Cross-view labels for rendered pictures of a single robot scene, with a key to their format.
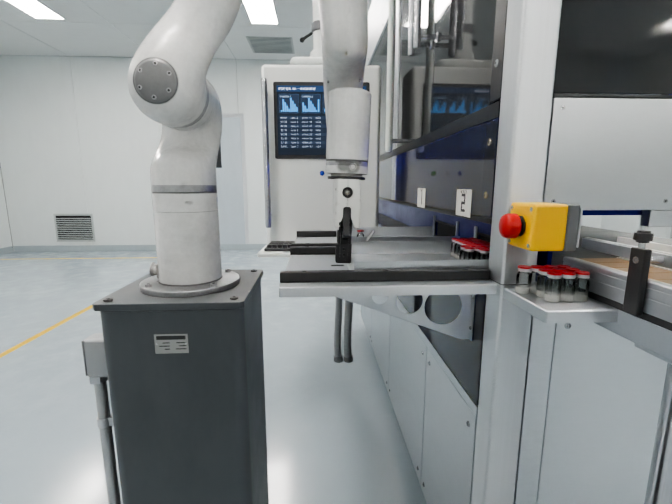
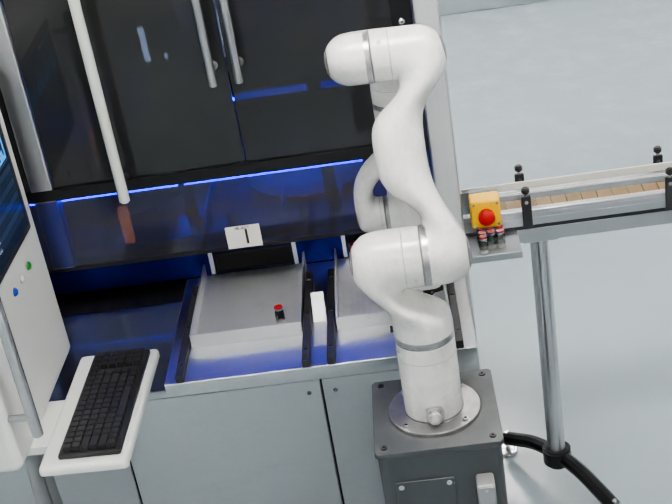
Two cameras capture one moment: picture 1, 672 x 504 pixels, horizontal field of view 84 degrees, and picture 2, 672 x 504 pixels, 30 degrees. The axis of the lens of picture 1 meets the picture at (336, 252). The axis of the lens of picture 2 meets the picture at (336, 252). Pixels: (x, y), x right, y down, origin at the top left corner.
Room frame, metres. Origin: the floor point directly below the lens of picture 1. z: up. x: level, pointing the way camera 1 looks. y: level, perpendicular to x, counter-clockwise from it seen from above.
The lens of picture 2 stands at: (0.60, 2.42, 2.39)
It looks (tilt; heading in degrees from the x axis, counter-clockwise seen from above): 28 degrees down; 278
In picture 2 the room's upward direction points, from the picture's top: 10 degrees counter-clockwise
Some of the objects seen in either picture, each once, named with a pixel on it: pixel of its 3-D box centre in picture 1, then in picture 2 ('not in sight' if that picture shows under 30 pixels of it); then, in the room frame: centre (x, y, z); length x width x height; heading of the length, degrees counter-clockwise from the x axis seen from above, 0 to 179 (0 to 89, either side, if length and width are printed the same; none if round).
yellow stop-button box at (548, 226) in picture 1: (540, 225); (484, 208); (0.60, -0.33, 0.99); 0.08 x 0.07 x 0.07; 93
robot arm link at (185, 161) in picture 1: (186, 131); (400, 285); (0.78, 0.30, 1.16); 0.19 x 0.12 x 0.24; 3
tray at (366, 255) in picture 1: (421, 256); (389, 280); (0.84, -0.20, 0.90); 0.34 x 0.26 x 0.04; 94
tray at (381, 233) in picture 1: (392, 236); (250, 297); (1.18, -0.18, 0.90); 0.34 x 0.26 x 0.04; 93
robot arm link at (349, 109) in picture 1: (348, 126); (406, 207); (0.77, -0.02, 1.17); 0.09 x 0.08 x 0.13; 3
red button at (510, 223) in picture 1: (513, 225); (486, 216); (0.59, -0.28, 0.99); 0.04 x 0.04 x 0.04; 3
